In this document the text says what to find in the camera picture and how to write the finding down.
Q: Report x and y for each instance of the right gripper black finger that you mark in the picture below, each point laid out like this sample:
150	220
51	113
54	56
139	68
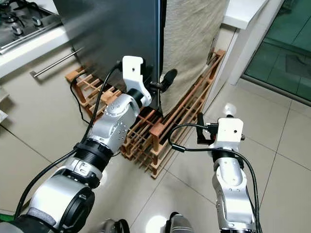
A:
228	117
200	129

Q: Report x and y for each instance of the white side counter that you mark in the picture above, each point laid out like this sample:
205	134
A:
243	14

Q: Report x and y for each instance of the dark grey fridge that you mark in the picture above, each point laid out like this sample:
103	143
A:
107	29

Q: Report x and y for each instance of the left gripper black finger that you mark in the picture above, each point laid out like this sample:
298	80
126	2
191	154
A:
169	79

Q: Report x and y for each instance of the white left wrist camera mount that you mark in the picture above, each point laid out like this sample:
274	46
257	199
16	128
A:
133	73

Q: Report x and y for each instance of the wooden wine rack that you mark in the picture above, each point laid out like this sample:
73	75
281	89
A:
155	141

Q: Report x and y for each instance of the robot right leg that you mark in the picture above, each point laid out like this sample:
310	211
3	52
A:
180	223

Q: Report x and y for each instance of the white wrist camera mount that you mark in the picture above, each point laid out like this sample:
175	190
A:
133	73
229	131

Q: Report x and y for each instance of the green glass door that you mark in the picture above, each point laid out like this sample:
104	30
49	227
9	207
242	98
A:
286	48

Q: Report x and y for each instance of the green printed box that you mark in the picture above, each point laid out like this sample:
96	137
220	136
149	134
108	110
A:
5	212

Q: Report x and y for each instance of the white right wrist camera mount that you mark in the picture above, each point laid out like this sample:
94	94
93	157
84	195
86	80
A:
229	131

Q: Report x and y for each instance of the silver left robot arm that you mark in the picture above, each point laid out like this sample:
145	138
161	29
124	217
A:
119	121

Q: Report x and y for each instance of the robot leg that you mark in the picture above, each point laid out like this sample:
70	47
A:
180	223
112	227

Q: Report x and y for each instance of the steel gas stove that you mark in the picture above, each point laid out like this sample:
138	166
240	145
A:
24	22

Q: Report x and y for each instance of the robot left leg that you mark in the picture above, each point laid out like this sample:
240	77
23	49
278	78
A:
112	227

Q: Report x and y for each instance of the beige hanging cloth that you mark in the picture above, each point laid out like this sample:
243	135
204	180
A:
194	43

